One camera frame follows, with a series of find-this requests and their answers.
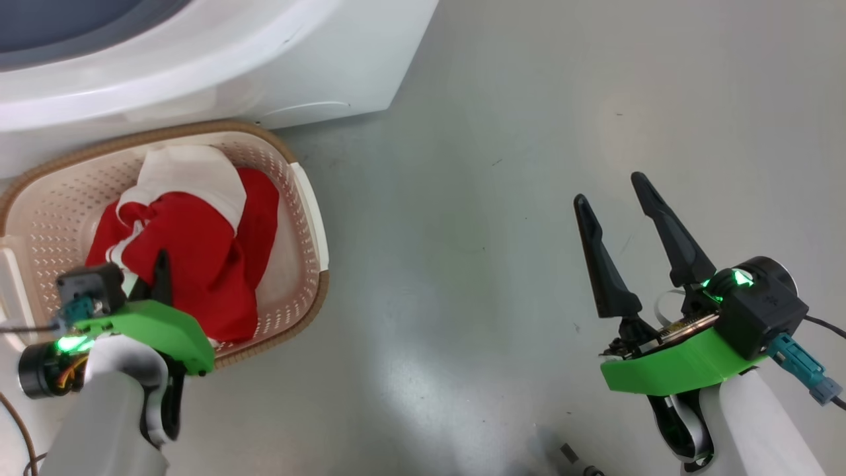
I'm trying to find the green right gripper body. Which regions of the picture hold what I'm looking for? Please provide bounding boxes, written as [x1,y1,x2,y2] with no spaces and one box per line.
[600,257,798,396]

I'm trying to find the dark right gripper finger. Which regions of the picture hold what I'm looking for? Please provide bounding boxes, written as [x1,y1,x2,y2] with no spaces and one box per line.
[573,194,655,344]
[630,172,718,315]

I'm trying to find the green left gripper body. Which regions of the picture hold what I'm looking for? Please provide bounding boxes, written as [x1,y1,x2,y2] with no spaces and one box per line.
[18,299,215,399]

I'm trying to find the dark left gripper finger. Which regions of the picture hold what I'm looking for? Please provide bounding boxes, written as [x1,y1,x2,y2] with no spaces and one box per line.
[135,250,174,306]

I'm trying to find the red and white garment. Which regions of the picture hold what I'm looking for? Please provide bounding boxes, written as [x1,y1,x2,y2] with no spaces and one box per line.
[86,144,280,344]

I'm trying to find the cream perforated laundry basket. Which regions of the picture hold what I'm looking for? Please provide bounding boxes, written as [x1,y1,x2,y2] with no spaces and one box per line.
[0,120,330,370]

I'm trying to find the white washing machine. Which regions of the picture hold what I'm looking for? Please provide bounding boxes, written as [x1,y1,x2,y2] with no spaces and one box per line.
[0,0,440,179]

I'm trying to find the teal left camera connector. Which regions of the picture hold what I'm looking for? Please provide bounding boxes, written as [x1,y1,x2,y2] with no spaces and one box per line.
[54,296,96,335]

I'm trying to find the teal camera connector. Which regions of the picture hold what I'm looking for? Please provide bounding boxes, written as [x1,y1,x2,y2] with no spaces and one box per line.
[767,334,843,405]
[54,296,96,335]

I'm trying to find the teal right camera connector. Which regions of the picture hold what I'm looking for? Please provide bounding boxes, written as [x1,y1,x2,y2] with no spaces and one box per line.
[767,334,843,405]

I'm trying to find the thin left arm cable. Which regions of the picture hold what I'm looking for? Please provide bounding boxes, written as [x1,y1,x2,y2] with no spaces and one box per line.
[0,322,60,476]

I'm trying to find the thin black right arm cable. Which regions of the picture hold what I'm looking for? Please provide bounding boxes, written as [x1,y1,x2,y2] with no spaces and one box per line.
[803,315,846,411]

